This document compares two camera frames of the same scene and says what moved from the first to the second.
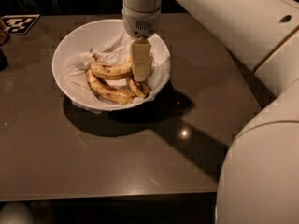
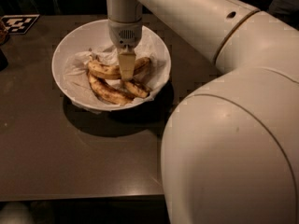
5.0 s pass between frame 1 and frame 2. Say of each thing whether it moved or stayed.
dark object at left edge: stayed
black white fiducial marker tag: stayed
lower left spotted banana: stayed
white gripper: moved
